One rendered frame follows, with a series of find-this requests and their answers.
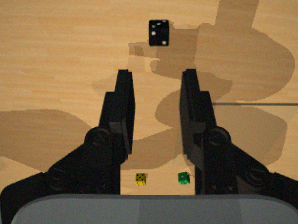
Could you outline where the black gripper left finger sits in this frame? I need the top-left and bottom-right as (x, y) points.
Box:
(0, 69), (135, 224)

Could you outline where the black die with white pips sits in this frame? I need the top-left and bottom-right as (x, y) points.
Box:
(148, 20), (169, 46)

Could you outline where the beige flat mat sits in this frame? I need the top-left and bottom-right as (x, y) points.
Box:
(173, 103), (298, 166)

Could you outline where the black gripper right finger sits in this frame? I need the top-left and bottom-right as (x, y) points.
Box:
(179, 69), (298, 210)

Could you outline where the green die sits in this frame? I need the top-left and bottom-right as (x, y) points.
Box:
(178, 172), (190, 185)

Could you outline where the yellow die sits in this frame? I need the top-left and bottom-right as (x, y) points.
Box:
(135, 173), (146, 186)

